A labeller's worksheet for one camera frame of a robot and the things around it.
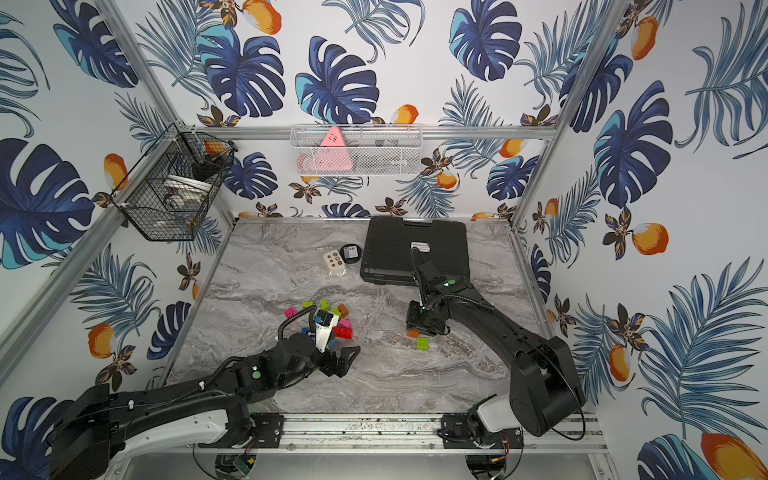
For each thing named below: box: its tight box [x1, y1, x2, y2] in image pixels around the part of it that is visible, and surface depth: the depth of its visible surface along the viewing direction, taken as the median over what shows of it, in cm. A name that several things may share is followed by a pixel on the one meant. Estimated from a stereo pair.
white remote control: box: [323, 249, 346, 270], surface depth 107 cm
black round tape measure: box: [339, 243, 362, 264], surface depth 112 cm
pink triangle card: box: [297, 126, 353, 173], surface depth 92 cm
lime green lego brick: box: [417, 337, 429, 351], surface depth 90 cm
